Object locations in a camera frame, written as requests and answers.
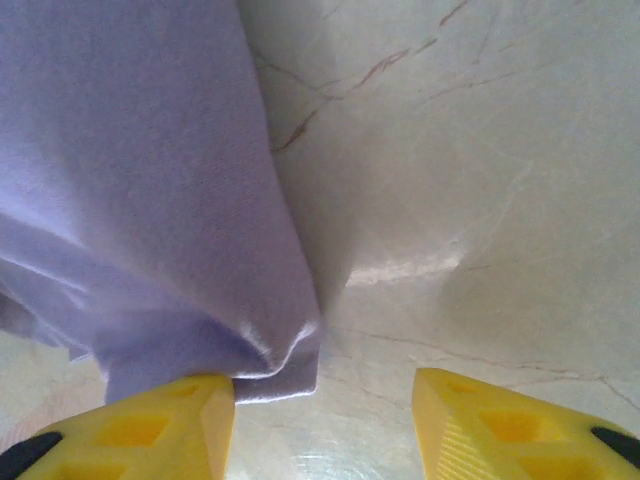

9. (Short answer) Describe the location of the purple t-shirt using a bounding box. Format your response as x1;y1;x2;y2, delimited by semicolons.
0;0;322;407

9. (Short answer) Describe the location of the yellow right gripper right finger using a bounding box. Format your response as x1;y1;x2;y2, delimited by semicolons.
412;367;640;480

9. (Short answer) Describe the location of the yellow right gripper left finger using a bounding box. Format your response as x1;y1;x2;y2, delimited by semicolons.
0;373;237;480

